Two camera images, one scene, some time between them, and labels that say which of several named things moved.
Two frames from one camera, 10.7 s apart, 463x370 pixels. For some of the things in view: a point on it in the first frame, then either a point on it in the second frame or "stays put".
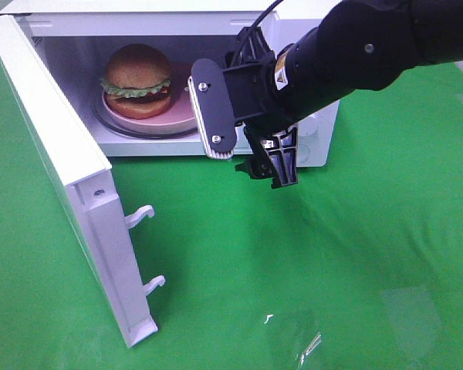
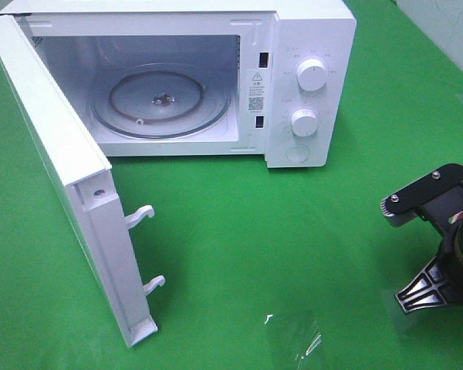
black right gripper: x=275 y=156 to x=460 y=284
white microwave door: x=85 y=173 stays put
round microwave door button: x=303 y=153 stays put
